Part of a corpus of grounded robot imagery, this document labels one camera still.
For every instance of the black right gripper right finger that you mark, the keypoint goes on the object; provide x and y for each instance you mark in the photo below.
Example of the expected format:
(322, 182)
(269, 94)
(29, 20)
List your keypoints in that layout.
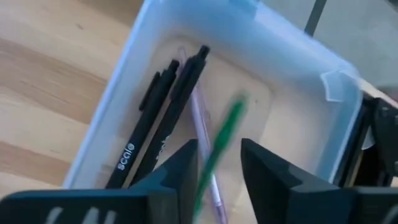
(295, 202)

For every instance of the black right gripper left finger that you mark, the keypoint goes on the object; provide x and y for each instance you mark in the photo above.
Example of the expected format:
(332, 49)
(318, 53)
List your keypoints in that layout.
(124, 208)

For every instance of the slim green pen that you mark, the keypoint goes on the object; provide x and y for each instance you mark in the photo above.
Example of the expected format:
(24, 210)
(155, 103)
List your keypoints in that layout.
(224, 137)

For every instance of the translucent pale pen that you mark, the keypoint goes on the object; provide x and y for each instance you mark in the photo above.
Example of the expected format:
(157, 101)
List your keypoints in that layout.
(199, 121)

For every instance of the clear plastic bin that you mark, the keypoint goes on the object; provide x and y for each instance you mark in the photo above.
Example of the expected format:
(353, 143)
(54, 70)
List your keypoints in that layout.
(295, 93)

